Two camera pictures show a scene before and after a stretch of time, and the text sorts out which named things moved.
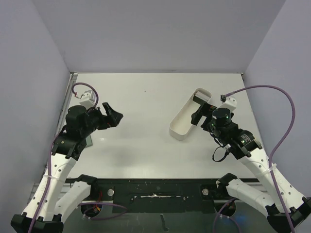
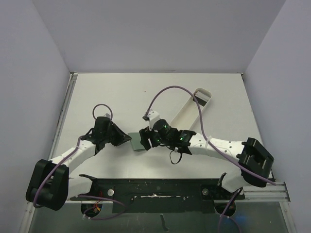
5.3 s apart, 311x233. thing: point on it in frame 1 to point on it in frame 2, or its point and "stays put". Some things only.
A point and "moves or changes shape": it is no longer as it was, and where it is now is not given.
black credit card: x=198 y=100 stays put
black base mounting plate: x=154 y=195 stays put
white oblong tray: x=181 y=125 stays put
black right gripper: x=205 y=114 to x=147 y=138
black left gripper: x=111 y=120 to x=122 y=137
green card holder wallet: x=89 y=141 moves or changes shape
